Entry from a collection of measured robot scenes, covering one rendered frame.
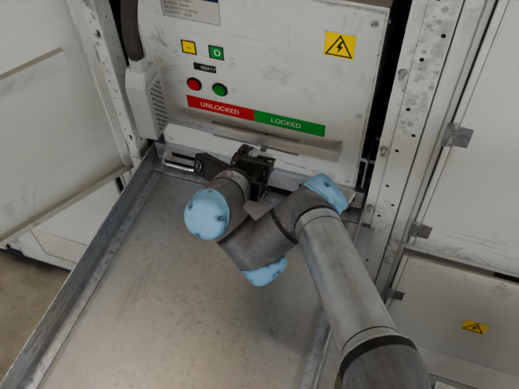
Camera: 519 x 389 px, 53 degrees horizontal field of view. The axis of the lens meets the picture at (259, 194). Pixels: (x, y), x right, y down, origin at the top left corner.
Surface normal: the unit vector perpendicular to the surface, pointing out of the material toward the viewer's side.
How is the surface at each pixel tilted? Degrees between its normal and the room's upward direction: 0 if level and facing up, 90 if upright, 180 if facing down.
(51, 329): 90
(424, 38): 90
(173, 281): 0
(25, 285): 0
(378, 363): 24
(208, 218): 60
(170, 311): 0
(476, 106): 90
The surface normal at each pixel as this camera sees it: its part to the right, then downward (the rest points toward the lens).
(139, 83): -0.30, 0.36
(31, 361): 0.94, 0.25
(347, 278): -0.20, -0.78
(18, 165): 0.66, 0.58
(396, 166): -0.33, 0.76
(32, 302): -0.02, -0.61
